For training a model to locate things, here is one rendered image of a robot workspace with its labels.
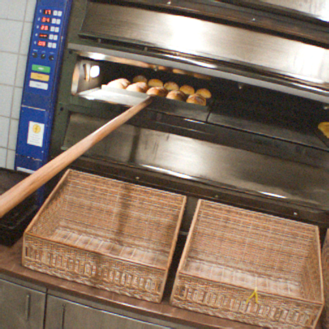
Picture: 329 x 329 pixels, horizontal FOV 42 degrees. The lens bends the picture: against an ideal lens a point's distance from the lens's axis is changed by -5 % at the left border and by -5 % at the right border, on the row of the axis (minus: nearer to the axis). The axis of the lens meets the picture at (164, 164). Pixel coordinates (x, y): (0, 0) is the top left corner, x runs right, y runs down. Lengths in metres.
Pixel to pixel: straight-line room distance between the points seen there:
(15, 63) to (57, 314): 1.13
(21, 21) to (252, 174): 1.25
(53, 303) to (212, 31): 1.26
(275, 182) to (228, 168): 0.22
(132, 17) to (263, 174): 0.88
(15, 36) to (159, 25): 0.67
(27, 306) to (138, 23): 1.24
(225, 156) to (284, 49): 0.53
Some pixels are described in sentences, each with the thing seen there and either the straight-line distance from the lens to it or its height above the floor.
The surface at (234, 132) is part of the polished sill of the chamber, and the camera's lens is 1.92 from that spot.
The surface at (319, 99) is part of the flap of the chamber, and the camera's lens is 1.78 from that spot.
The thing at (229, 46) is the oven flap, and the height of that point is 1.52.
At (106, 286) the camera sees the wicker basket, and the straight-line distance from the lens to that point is 1.68.
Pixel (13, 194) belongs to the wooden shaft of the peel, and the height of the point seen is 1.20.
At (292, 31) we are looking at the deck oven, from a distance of 1.91.
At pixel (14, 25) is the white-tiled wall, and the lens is 2.14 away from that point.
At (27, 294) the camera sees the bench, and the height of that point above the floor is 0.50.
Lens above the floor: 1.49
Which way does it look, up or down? 16 degrees down
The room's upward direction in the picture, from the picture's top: 11 degrees clockwise
